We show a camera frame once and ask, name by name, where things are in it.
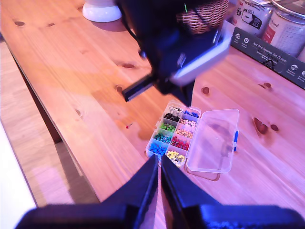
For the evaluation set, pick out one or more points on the white round dome base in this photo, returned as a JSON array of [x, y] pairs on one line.
[[102, 13]]

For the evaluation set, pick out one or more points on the red ball-head pin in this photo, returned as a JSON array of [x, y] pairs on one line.
[[128, 126]]

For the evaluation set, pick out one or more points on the clear plastic pin organizer box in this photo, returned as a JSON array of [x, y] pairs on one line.
[[176, 140]]

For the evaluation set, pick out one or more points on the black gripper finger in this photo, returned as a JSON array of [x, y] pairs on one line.
[[176, 91], [181, 190], [190, 93], [140, 190]]

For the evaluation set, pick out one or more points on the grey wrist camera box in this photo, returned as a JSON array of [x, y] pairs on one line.
[[202, 64]]

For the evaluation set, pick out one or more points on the green and white cardboard tray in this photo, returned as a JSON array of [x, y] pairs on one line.
[[262, 50]]

